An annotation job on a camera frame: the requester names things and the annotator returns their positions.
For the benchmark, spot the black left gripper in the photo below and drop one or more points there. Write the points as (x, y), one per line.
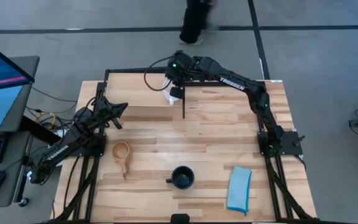
(103, 110)

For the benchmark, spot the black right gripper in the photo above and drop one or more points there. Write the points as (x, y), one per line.
(180, 67)

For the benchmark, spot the white ceramic mug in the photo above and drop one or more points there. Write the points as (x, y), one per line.
(167, 91)

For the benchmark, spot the black ceramic mug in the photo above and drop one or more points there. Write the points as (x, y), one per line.
(182, 178)

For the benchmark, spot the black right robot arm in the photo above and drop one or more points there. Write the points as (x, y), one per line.
(232, 83)

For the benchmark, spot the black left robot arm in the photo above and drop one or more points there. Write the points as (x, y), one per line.
(57, 152)

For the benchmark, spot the white box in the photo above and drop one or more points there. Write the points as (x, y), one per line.
(60, 133)

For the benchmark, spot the grey side desk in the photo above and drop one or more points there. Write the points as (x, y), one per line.
(11, 149)

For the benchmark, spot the light blue folded cloth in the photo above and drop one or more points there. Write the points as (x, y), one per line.
(239, 189)

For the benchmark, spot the wood shelf with black frame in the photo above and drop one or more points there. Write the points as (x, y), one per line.
(135, 90)

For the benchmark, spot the black aluminium rig frame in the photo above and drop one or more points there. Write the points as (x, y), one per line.
(87, 186)

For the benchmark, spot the small black camera box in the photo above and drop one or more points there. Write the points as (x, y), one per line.
(180, 218)

